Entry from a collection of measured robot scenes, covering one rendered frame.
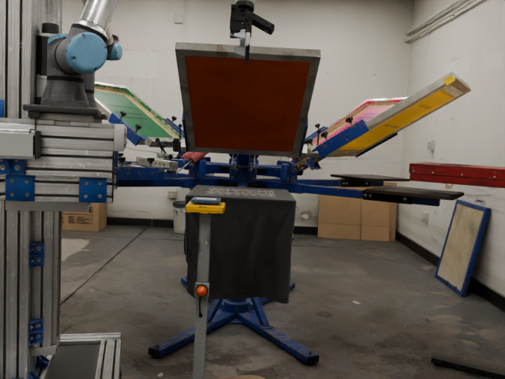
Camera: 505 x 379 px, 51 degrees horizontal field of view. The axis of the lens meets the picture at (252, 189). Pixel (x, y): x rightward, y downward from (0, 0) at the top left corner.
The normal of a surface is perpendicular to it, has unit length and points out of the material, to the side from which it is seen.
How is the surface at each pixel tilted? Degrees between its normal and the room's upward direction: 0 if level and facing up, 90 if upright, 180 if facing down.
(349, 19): 90
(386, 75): 90
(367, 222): 78
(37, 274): 90
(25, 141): 90
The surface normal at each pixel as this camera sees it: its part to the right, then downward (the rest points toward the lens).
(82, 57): 0.58, 0.23
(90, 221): 0.04, 0.10
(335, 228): 0.03, -0.16
